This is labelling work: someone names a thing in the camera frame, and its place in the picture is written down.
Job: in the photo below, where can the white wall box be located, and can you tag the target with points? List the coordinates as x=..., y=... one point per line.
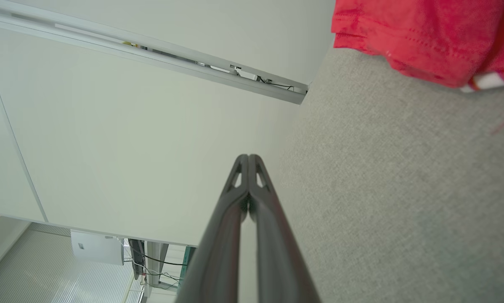
x=96, y=248

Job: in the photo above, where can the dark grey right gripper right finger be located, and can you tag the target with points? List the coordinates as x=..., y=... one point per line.
x=277, y=261

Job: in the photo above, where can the grey fabric sofa seat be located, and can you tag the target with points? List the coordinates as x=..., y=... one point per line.
x=403, y=189

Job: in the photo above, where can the grey partition post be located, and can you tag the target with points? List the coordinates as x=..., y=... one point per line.
x=67, y=33

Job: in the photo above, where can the black flat device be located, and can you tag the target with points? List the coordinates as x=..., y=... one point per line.
x=136, y=252

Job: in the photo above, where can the teal panel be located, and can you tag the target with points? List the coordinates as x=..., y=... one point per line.
x=188, y=261

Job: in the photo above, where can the grey desk leg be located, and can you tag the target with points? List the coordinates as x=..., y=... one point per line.
x=155, y=269

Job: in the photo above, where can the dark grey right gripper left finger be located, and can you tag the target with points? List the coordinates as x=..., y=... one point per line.
x=218, y=261

